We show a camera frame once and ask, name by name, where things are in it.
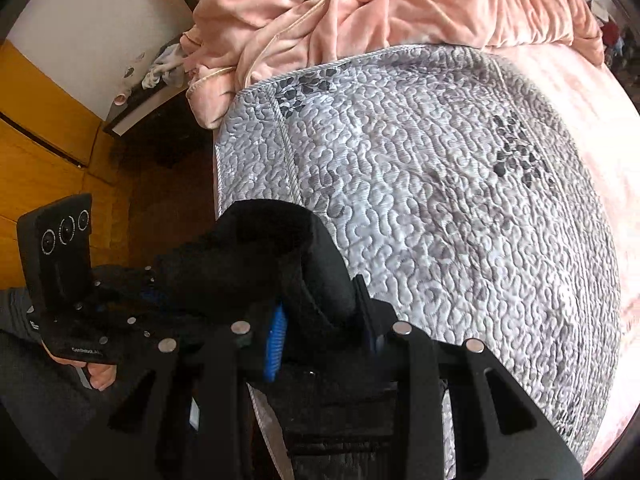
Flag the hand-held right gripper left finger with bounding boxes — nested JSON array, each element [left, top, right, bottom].
[[60, 307, 287, 480]]

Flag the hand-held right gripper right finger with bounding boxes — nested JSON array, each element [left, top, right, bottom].
[[352, 275, 584, 480]]

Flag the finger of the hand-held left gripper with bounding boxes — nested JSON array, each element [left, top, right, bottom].
[[92, 264, 162, 295], [97, 302, 177, 353]]

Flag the black pants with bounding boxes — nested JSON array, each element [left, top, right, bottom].
[[95, 200, 401, 480]]

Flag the person's left hand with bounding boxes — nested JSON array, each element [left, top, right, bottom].
[[81, 360, 119, 392]]

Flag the grey quilted bedspread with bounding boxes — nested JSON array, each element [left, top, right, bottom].
[[214, 44, 623, 463]]

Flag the dark bedside table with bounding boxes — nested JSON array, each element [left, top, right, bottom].
[[102, 45, 217, 169]]

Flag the yellow wooden wardrobe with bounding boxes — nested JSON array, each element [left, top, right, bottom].
[[0, 40, 112, 169]]

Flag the white crumpled cloth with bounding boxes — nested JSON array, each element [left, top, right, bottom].
[[141, 44, 189, 89]]

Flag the bed with pink sheet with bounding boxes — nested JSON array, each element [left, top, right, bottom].
[[500, 45, 640, 473]]

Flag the pink fleece blanket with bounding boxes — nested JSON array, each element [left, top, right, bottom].
[[180, 0, 606, 131]]

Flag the clutter of red and blue things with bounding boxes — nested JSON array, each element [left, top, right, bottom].
[[590, 0, 637, 72]]

